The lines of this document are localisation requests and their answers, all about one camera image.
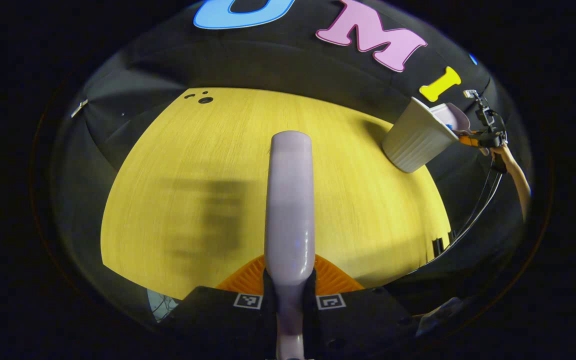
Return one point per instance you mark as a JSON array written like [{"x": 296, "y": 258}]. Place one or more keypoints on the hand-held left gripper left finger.
[{"x": 218, "y": 320}]

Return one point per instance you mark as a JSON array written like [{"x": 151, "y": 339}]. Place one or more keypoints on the pale lilac dustpan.
[{"x": 453, "y": 115}]

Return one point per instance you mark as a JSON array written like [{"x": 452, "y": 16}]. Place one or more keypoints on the metal cloth clip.
[{"x": 79, "y": 108}]

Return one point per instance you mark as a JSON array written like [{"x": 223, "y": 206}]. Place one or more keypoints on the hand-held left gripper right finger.
[{"x": 363, "y": 320}]

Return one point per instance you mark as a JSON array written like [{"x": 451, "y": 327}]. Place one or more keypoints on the white ribbed garbage bin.
[{"x": 415, "y": 142}]

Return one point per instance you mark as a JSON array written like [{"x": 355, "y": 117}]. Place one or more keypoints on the yellow wooden desktop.
[{"x": 193, "y": 150}]

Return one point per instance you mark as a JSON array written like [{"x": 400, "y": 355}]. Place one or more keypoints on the pale lilac small broom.
[{"x": 290, "y": 200}]

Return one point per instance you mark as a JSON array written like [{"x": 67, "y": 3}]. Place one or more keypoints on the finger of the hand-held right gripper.
[{"x": 468, "y": 139}]

